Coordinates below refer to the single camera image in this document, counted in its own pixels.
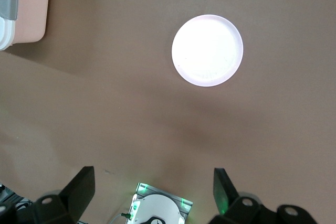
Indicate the pale pink round plate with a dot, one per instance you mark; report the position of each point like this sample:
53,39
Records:
207,51

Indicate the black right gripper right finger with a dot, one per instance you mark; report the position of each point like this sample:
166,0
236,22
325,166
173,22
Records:
244,211

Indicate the white lidded box grey clips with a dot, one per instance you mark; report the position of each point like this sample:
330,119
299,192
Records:
31,11

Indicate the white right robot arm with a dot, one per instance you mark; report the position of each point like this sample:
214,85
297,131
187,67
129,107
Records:
157,208

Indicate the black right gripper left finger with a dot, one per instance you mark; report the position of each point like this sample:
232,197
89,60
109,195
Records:
52,211

